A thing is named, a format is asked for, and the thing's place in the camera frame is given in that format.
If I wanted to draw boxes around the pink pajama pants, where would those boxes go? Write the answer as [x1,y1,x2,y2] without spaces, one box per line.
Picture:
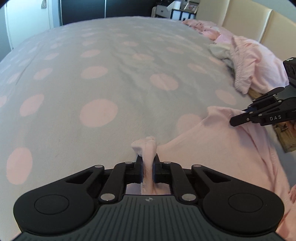
[231,35,290,95]

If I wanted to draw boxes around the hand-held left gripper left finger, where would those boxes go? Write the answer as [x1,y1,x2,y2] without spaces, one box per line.
[66,154,145,205]

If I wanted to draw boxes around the pale printed pillow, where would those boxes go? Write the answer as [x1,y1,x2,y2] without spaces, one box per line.
[182,19,223,42]

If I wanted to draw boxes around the beige padded headboard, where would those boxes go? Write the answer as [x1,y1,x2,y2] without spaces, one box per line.
[196,0,296,61]

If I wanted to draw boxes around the dark sliding wardrobe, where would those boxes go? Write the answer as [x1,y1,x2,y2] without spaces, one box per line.
[60,0,160,26]

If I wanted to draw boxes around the grey white garment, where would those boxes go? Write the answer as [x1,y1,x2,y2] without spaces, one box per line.
[209,43,234,69]

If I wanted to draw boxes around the pink long-sleeve shirt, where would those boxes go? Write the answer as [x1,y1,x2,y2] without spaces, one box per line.
[126,105,296,241]

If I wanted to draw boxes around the white room door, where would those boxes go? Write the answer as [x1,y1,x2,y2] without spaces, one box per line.
[4,0,61,51]

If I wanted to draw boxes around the grey polka dot bedspread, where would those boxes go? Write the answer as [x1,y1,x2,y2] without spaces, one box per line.
[0,15,296,232]

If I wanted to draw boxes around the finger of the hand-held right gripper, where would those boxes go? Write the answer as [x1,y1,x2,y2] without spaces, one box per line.
[230,110,263,127]
[247,87,285,114]

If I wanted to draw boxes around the photo frame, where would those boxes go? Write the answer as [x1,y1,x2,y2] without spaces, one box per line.
[184,2,200,14]

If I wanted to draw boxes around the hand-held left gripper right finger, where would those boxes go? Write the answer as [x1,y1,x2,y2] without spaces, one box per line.
[153,154,228,205]

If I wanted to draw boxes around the cluttered white nightstand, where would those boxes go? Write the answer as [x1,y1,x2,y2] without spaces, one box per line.
[151,0,200,21]

